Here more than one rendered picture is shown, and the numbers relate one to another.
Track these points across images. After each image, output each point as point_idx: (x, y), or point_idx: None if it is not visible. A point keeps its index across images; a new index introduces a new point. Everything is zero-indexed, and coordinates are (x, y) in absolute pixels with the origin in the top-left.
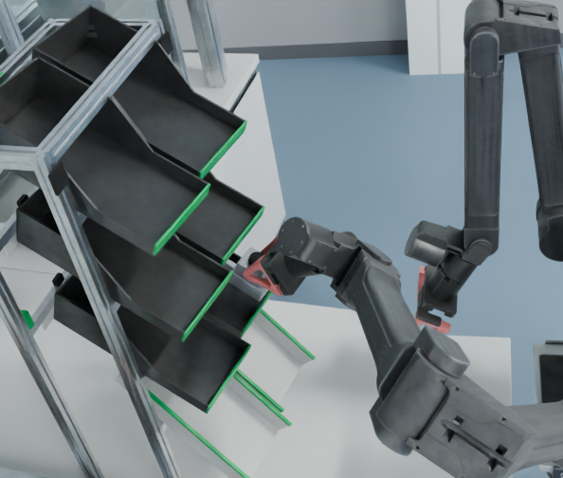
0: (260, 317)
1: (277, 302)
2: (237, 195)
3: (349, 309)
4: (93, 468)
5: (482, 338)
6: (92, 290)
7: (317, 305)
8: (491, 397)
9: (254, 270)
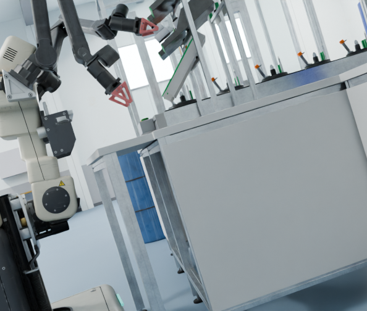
0: (182, 66)
1: (232, 107)
2: (158, 0)
3: (189, 120)
4: (230, 89)
5: (111, 144)
6: None
7: (209, 114)
8: (55, 24)
9: (151, 26)
